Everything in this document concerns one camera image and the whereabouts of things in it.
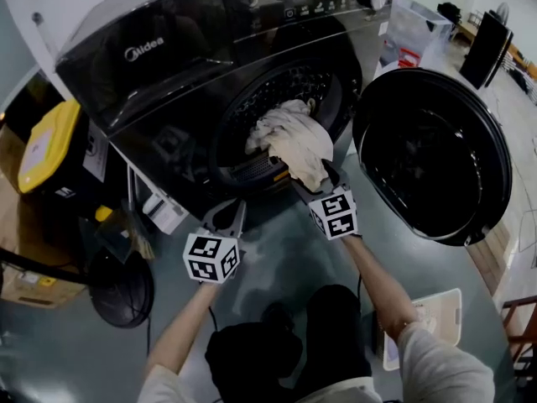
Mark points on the dark grey washing machine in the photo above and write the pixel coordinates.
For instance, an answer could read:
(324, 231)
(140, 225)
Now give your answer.
(168, 78)

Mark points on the black bag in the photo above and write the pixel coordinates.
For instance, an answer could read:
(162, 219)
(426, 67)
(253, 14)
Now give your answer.
(449, 12)

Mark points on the brown cardboard box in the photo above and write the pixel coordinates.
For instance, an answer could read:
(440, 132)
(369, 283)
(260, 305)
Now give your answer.
(42, 296)

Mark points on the person's left forearm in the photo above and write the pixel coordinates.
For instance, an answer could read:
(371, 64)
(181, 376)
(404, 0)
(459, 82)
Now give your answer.
(180, 334)

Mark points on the black cabinet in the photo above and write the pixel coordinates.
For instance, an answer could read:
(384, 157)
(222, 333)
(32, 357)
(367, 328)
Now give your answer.
(482, 53)

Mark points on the grey standing fan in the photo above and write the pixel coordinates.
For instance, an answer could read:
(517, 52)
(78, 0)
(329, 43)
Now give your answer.
(501, 12)

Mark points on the person's legs in black trousers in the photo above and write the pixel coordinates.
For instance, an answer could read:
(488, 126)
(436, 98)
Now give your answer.
(327, 334)

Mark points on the round black washer door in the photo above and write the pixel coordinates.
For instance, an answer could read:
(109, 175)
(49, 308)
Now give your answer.
(419, 162)

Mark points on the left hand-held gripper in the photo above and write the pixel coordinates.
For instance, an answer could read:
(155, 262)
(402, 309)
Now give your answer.
(210, 258)

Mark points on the black pedestal fan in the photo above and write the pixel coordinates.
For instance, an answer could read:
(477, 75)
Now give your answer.
(121, 292)

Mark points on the clear plastic storage box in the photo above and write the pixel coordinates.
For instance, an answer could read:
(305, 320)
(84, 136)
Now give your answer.
(411, 23)

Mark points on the white washer stand frame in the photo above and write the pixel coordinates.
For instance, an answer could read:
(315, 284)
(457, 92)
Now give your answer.
(161, 212)

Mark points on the person's right forearm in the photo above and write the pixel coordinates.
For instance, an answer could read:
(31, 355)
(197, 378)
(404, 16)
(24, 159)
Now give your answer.
(377, 292)

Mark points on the black-framed glass partition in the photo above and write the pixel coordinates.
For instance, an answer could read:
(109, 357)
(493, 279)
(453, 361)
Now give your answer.
(12, 57)

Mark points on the yellow plastic container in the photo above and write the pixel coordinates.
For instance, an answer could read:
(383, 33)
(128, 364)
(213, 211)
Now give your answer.
(46, 149)

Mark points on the person's white shirt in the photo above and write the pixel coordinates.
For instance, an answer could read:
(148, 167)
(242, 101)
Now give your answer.
(440, 367)

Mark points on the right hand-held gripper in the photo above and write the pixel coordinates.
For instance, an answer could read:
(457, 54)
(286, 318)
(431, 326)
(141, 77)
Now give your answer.
(335, 216)

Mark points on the large beige clothes piece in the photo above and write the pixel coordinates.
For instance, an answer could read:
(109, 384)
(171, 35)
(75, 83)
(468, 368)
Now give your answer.
(293, 141)

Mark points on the white plastic laundry basket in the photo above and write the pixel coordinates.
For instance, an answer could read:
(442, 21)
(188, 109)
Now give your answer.
(444, 309)

